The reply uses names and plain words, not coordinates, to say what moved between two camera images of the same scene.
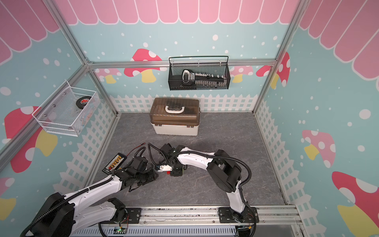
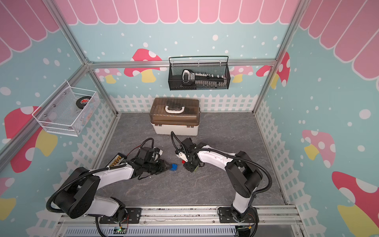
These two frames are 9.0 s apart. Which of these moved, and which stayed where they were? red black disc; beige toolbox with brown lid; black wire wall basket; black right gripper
Moved: black right gripper
Stayed: red black disc; black wire wall basket; beige toolbox with brown lid
